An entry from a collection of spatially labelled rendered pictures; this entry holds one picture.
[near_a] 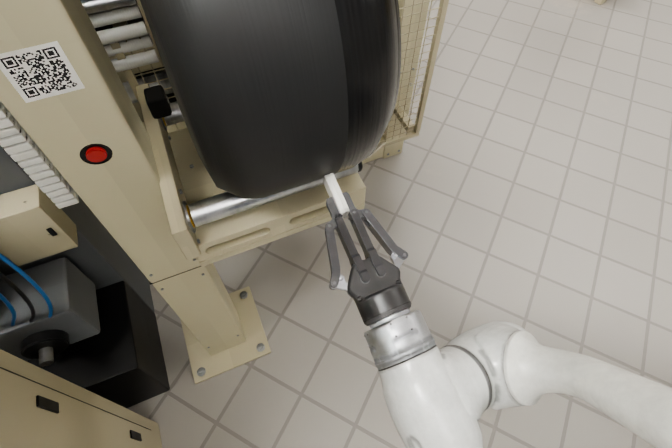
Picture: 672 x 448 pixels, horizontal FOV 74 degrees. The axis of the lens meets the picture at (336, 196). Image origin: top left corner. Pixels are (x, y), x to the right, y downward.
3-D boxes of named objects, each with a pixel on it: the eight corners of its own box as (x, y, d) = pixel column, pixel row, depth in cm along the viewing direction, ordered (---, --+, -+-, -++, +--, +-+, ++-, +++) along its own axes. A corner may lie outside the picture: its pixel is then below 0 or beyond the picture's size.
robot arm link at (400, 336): (384, 370, 57) (365, 325, 59) (372, 370, 66) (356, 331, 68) (445, 341, 59) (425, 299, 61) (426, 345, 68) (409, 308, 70)
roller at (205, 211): (189, 223, 85) (190, 233, 81) (181, 202, 83) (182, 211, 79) (356, 167, 93) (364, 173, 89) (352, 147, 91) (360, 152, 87)
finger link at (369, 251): (378, 277, 64) (387, 273, 65) (349, 208, 68) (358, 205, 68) (373, 282, 68) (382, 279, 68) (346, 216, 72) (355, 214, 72)
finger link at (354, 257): (368, 284, 68) (360, 288, 68) (338, 220, 71) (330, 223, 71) (372, 279, 64) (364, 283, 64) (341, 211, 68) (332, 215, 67)
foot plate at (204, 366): (195, 384, 150) (194, 383, 148) (179, 313, 164) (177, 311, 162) (271, 352, 156) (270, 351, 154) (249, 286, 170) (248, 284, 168)
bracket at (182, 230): (187, 261, 82) (170, 234, 74) (150, 118, 103) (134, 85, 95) (204, 254, 83) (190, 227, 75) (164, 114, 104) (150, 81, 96)
